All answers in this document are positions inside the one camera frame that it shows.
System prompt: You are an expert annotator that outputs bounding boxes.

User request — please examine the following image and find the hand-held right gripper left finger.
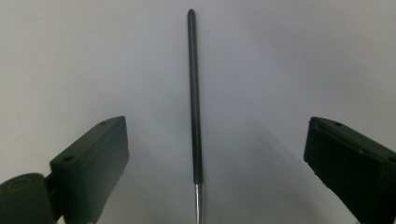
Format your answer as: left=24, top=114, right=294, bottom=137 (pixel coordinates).
left=49, top=115, right=130, bottom=224

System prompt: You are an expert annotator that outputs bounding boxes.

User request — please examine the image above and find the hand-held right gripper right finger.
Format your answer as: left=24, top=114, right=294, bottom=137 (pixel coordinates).
left=303, top=116, right=396, bottom=224

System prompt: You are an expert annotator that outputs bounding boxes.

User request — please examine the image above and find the thin black makeup brush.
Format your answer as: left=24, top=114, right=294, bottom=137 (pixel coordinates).
left=186, top=8, right=206, bottom=224

